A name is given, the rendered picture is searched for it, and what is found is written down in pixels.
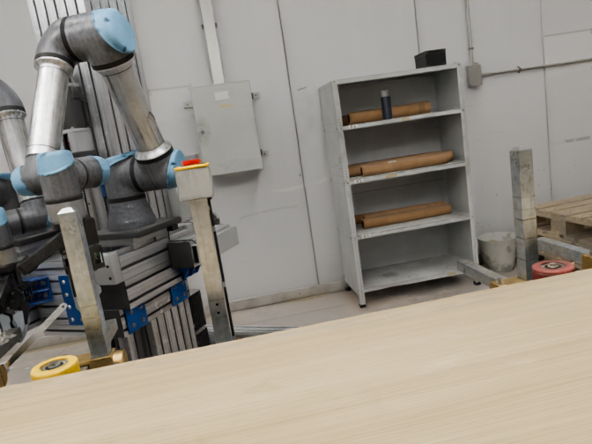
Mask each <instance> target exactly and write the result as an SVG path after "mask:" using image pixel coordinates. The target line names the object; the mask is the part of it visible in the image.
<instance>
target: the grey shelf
mask: <svg viewBox="0 0 592 444"><path fill-rule="evenodd" d="M430 81H431V86H430ZM436 89H437V90H436ZM385 90H389V96H390V101H391V107H392V106H398V105H404V104H410V103H416V102H422V101H430V104H431V112H430V113H427V114H422V115H411V116H405V117H398V118H393V119H387V120H380V121H375V122H363V123H358V124H352V125H345V126H343V122H342V116H343V115H347V113H350V112H357V111H362V110H368V109H375V108H381V91H385ZM431 91H432V95H431ZM319 94H320V101H321V108H322V120H323V127H324V133H325V140H326V146H327V153H328V160H329V172H330V179H331V185H332V192H333V198H334V205H335V212H336V218H337V230H338V237H339V244H340V250H341V257H342V264H343V270H344V282H345V290H346V291H351V290H353V291H354V292H355V293H357V294H358V296H359V307H360V308H363V307H366V300H365V292H371V291H376V290H380V289H383V288H388V287H392V286H397V285H407V284H413V283H417V282H422V281H426V280H432V279H436V278H444V277H449V276H454V275H459V274H463V273H462V272H460V271H459V270H457V264H456V261H457V260H462V259H467V260H470V261H472V262H474V263H476V264H478V253H477V234H476V223H475V212H474V202H473V192H472V181H471V171H470V151H469V140H468V130H467V119H466V109H465V98H464V88H463V68H462V63H452V64H446V65H439V66H433V67H426V68H420V69H413V70H401V71H395V72H389V73H382V74H375V75H369V76H363V77H355V78H344V79H338V80H331V81H330V82H328V83H327V84H325V85H323V86H321V87H319ZM432 100H433V104H432ZM338 116H339V117H338ZM433 118H434V123H433ZM339 119H340V120H339ZM340 125H341V126H340ZM434 127H435V132H434ZM435 136H436V141H435ZM436 145H437V151H441V152H444V151H449V150H451V151H452V152H453V154H454V159H453V161H449V162H448V163H447V164H441V165H436V166H426V167H420V168H414V169H409V170H403V171H397V172H392V173H386V174H376V175H370V176H365V177H362V176H355V177H350V176H349V169H348V165H352V164H358V163H363V162H369V161H375V160H380V159H391V158H396V157H402V156H408V155H414V154H420V153H425V152H437V151H436ZM345 171H346V172H345ZM439 173H440V178H439ZM346 177H347V178H346ZM446 191H447V192H446ZM440 192H441V195H440ZM441 200H442V201H444V202H445V204H450V205H451V207H452V212H451V213H449V214H445V215H439V216H435V217H430V218H422V219H416V220H412V221H406V222H402V223H396V224H392V225H386V226H377V227H373V228H367V229H363V228H362V225H361V224H357V225H355V218H354V215H359V214H365V213H370V212H376V211H385V210H391V209H396V208H402V207H407V206H412V205H418V204H428V203H433V202H439V201H441ZM444 227H445V233H444ZM445 237H446V241H445ZM446 246H447V250H446ZM478 265H479V264H478ZM351 288H352V289H351ZM361 293H362V294H361ZM362 296H363V297H362Z"/></svg>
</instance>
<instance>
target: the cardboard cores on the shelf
mask: <svg viewBox="0 0 592 444"><path fill-rule="evenodd" d="M391 109H392V117H393V118H398V117H405V116H411V115H422V114H427V113H430V112H431V104H430V101H422V102H416V103H410V104H404V105H398V106H392V107H391ZM393 118H392V119H393ZM380 120H383V116H382V108H375V109H368V110H362V111H357V112H350V113H347V115H343V116H342V122H343V126H345V125H352V124H358V123H363V122H375V121H380ZM453 159H454V154H453V152H452V151H451V150H449V151H444V152H441V151H437V152H425V153H420V154H414V155H408V156H402V157H396V158H391V159H380V160H375V161H369V162H363V163H358V164H352V165H348V169H349V176H350V177H355V176H362V177H365V176H370V175H376V174H386V173H392V172H397V171H403V170H409V169H414V168H420V167H430V166H436V165H441V164H447V163H448V162H449V161H453ZM451 212H452V207H451V205H450V203H445V202H444V201H439V202H433V203H423V204H418V205H412V206H407V207H402V208H396V209H391V210H385V211H376V212H370V213H365V214H359V215H354V218H355V225H357V224H361V225H362V228H363V229H367V228H373V227H377V226H386V225H392V224H396V223H402V222H406V221H412V220H416V219H422V218H430V217H435V216H439V215H445V214H449V213H451Z"/></svg>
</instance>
